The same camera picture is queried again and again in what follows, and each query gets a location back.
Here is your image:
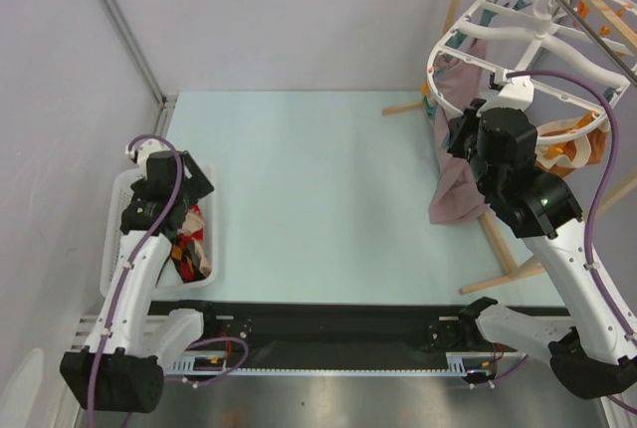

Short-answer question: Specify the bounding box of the red beige fox sock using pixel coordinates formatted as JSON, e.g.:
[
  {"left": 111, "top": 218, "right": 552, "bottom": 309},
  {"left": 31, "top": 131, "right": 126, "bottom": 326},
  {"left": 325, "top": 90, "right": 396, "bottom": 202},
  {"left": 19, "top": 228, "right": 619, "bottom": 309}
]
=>
[{"left": 177, "top": 204, "right": 205, "bottom": 241}]

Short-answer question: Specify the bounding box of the white round clip hanger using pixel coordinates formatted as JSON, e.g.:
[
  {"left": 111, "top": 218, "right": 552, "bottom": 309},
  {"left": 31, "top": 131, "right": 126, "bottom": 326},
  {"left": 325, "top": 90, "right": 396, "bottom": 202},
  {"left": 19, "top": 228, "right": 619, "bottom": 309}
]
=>
[{"left": 427, "top": 0, "right": 627, "bottom": 135}]

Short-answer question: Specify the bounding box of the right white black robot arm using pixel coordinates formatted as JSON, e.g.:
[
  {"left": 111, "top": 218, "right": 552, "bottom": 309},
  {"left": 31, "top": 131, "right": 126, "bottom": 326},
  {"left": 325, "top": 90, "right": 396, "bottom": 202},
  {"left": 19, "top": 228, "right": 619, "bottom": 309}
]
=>
[{"left": 448, "top": 99, "right": 636, "bottom": 399}]

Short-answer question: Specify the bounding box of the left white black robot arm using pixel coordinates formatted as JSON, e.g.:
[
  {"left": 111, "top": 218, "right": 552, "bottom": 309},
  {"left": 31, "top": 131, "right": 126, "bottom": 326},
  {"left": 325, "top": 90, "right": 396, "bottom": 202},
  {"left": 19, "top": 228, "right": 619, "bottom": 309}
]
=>
[{"left": 60, "top": 149, "right": 219, "bottom": 413}]

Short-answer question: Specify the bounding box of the orange brown hanging sock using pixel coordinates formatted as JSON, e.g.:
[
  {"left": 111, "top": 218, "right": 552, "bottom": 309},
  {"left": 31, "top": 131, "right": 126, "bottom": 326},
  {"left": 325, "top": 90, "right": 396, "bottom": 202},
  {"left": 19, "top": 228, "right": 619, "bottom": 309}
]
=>
[{"left": 535, "top": 111, "right": 610, "bottom": 177}]

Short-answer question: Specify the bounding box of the mauve hanging sock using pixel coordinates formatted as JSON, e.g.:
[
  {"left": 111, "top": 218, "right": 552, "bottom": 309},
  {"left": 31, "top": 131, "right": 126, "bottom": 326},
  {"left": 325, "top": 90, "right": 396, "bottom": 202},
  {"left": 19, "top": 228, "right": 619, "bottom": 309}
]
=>
[{"left": 423, "top": 55, "right": 487, "bottom": 225}]

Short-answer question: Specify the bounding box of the black argyle sock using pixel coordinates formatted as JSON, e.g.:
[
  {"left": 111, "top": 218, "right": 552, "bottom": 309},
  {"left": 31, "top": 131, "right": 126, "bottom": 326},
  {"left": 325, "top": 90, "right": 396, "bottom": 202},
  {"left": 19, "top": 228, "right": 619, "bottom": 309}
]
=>
[{"left": 170, "top": 230, "right": 212, "bottom": 284}]

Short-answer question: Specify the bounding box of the white plastic laundry basket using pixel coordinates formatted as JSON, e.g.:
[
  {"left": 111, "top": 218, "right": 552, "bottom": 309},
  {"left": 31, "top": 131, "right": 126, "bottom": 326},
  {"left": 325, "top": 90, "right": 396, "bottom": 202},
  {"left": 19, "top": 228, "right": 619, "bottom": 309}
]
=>
[{"left": 100, "top": 163, "right": 222, "bottom": 300}]

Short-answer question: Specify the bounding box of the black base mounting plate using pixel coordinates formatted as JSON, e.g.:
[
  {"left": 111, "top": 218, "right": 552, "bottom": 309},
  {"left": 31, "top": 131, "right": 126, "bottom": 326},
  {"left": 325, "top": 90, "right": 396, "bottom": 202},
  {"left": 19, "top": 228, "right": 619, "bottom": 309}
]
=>
[{"left": 150, "top": 301, "right": 493, "bottom": 371}]

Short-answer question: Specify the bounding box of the metal hanging rod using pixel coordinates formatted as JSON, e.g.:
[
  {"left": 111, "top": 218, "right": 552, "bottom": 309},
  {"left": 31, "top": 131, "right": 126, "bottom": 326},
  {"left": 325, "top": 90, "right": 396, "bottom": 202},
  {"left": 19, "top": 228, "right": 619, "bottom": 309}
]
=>
[{"left": 512, "top": 0, "right": 637, "bottom": 86}]

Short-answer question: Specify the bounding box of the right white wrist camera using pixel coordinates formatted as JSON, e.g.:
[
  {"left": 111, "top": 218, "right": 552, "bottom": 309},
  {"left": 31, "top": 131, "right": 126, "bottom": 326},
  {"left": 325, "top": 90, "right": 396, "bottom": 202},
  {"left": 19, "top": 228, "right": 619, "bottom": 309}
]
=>
[{"left": 483, "top": 70, "right": 534, "bottom": 111}]

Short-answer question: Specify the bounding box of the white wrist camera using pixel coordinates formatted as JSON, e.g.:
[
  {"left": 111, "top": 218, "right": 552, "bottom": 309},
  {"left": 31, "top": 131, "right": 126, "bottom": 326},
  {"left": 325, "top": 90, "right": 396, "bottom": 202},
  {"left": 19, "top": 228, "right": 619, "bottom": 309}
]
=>
[
  {"left": 483, "top": 70, "right": 534, "bottom": 111},
  {"left": 124, "top": 138, "right": 170, "bottom": 167}
]

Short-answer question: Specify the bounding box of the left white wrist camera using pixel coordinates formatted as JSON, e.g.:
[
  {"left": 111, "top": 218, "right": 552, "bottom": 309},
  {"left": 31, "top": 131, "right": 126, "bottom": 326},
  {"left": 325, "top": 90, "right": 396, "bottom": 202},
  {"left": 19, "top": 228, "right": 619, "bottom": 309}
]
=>
[{"left": 124, "top": 138, "right": 170, "bottom": 167}]

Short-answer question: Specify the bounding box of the wooden drying rack frame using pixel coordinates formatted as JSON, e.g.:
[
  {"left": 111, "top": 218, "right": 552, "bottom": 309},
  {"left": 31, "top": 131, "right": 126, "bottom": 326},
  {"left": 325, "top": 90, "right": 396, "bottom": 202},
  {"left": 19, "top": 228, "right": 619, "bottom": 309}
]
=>
[{"left": 382, "top": 0, "right": 636, "bottom": 295}]

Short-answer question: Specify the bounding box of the white slotted cable duct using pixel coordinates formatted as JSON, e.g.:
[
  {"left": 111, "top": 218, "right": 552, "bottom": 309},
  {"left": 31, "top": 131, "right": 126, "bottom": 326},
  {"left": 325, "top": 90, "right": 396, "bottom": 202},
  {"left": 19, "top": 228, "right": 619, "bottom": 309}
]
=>
[{"left": 163, "top": 353, "right": 474, "bottom": 377}]

